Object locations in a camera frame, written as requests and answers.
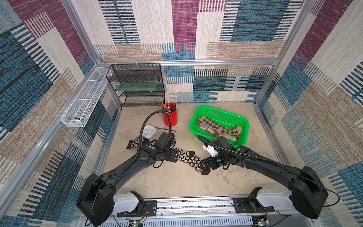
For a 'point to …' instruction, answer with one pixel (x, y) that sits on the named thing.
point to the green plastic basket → (224, 117)
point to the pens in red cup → (166, 108)
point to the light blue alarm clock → (149, 131)
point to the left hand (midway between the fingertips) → (173, 153)
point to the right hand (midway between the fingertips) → (208, 166)
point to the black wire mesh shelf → (138, 84)
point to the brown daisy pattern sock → (188, 158)
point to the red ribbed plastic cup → (173, 116)
